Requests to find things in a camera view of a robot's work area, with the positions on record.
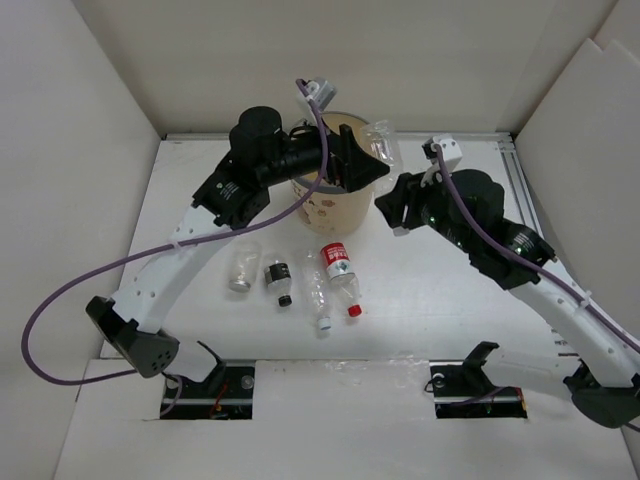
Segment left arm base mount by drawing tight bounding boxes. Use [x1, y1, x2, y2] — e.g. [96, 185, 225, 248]
[159, 341, 255, 421]

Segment clear bottle white cap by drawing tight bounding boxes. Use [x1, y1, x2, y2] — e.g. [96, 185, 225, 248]
[360, 119, 409, 237]
[301, 250, 332, 334]

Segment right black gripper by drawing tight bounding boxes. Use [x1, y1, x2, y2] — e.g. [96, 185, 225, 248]
[375, 163, 477, 254]

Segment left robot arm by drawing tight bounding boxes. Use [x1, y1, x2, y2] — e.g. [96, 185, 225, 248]
[86, 106, 390, 397]

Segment clear crumpled bottle white cap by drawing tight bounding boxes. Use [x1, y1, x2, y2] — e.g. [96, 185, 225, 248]
[301, 250, 332, 334]

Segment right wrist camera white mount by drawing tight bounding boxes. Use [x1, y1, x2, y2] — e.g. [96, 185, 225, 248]
[422, 134, 463, 173]

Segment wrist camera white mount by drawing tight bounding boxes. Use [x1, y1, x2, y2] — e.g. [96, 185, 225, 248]
[296, 77, 337, 112]
[422, 134, 463, 173]

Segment clear jar with silver lid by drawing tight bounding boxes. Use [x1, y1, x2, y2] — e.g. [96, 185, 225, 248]
[228, 241, 262, 293]

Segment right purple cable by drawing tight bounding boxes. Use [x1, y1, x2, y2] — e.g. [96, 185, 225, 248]
[435, 144, 640, 351]

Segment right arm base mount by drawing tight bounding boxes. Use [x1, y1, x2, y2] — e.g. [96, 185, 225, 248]
[423, 341, 528, 420]

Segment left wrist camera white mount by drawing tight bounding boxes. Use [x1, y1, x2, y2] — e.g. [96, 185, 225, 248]
[296, 77, 337, 112]

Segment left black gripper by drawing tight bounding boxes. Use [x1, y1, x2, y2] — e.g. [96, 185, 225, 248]
[258, 108, 388, 192]

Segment purple cable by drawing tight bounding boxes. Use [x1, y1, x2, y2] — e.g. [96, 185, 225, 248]
[20, 78, 330, 386]
[435, 144, 640, 351]

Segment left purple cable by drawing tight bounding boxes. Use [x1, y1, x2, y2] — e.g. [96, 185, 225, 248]
[20, 78, 330, 386]

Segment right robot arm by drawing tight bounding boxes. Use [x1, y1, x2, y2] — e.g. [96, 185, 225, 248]
[375, 169, 639, 428]

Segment beige bin with grey rim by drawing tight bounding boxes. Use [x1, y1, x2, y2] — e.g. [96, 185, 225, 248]
[297, 111, 375, 237]

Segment aluminium rail frame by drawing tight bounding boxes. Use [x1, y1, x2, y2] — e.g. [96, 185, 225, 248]
[145, 134, 539, 284]

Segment small bottle with black cap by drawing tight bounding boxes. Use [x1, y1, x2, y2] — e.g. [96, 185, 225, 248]
[263, 253, 292, 308]

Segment red label bottle red cap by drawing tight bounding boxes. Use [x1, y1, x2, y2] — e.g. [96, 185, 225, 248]
[320, 242, 362, 318]

